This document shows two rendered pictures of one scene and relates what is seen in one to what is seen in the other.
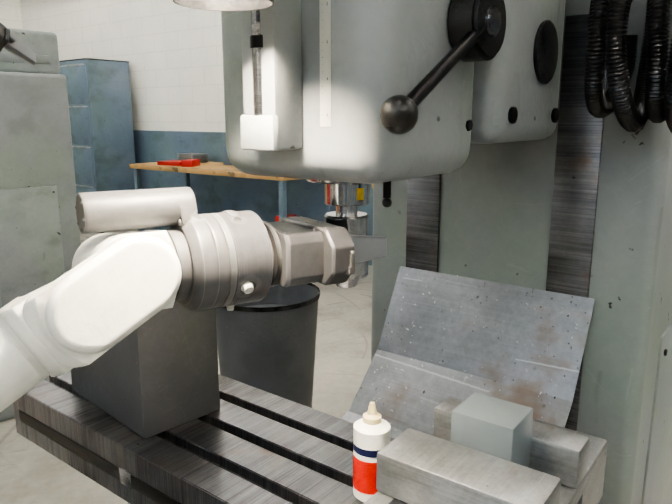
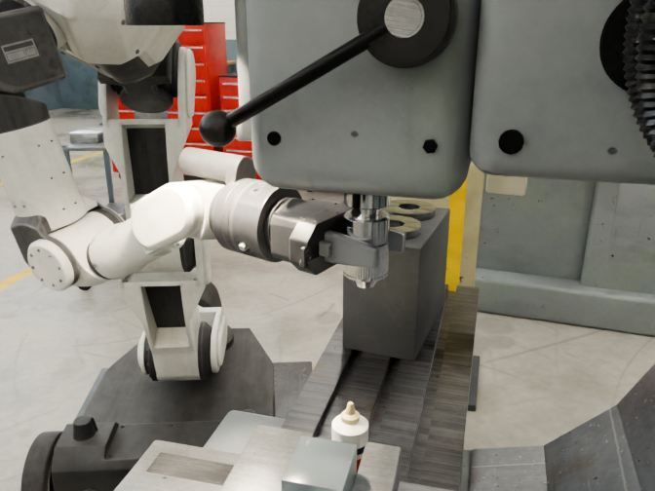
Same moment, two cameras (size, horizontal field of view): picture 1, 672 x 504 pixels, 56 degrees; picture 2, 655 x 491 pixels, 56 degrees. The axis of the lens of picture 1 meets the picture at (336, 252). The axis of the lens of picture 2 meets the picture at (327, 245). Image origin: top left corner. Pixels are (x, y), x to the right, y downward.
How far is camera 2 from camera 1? 67 cm
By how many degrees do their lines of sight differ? 65
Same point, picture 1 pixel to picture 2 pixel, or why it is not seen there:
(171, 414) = (366, 340)
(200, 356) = (398, 307)
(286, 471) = not seen: hidden behind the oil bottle
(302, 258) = (280, 239)
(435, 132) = (348, 148)
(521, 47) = (547, 40)
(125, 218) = (198, 170)
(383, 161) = (260, 169)
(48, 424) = not seen: hidden behind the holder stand
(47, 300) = (134, 208)
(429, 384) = (606, 474)
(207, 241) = (220, 201)
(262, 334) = not seen: outside the picture
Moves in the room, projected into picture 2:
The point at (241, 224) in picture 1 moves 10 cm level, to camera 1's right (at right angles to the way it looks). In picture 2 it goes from (251, 195) to (281, 221)
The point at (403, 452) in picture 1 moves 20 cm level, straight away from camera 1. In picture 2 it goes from (263, 437) to (450, 405)
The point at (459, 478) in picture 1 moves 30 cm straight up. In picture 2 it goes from (232, 477) to (211, 142)
